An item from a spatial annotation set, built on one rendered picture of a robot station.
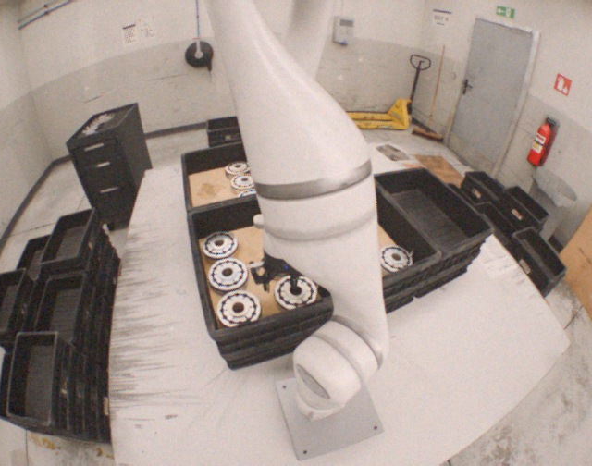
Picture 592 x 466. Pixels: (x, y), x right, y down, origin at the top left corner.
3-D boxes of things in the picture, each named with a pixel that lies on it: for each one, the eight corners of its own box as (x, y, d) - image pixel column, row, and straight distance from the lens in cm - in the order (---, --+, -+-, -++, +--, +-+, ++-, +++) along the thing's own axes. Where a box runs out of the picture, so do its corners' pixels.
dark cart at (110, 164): (151, 227, 234) (117, 126, 194) (105, 236, 251) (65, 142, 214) (158, 188, 282) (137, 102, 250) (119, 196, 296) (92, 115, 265)
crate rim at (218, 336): (348, 300, 60) (350, 294, 58) (212, 344, 56) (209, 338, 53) (284, 196, 85) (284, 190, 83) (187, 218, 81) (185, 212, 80)
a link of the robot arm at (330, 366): (345, 405, 29) (323, 421, 46) (401, 345, 32) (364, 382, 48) (283, 344, 30) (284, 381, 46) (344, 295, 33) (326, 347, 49)
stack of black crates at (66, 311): (109, 371, 158) (72, 342, 132) (68, 371, 175) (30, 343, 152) (114, 308, 174) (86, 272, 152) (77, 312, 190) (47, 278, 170)
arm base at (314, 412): (343, 409, 63) (363, 395, 46) (302, 423, 61) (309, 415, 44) (327, 374, 64) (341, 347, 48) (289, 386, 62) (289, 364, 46)
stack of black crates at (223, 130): (252, 156, 273) (250, 114, 255) (257, 171, 247) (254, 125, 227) (212, 162, 271) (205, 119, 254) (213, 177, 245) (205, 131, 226)
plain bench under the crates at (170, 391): (486, 397, 182) (572, 343, 136) (202, 501, 149) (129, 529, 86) (376, 219, 229) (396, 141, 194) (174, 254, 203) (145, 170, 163)
